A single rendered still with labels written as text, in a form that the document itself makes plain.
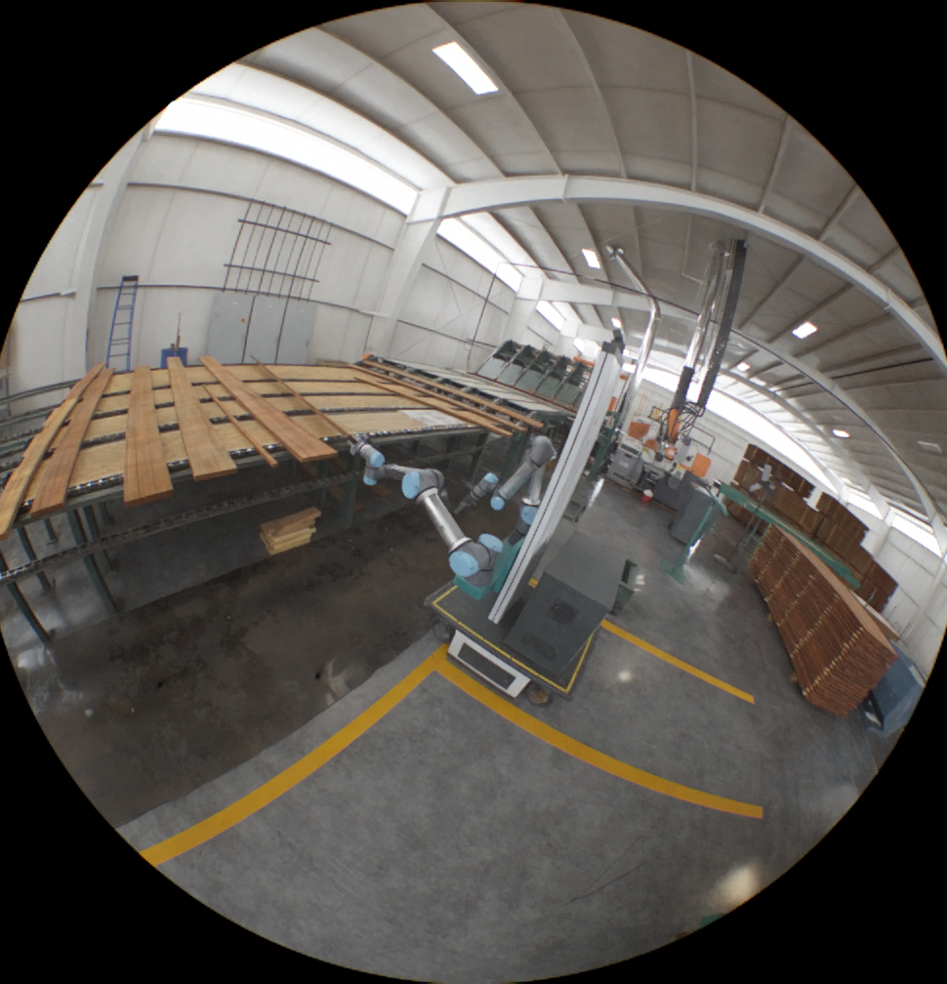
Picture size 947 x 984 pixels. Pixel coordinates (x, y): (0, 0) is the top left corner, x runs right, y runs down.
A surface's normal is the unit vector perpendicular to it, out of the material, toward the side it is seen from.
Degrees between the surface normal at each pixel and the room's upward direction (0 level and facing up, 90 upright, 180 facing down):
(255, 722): 0
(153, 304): 87
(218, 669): 0
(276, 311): 90
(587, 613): 90
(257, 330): 90
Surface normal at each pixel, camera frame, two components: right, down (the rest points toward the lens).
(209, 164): 0.84, 0.39
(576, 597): -0.53, 0.20
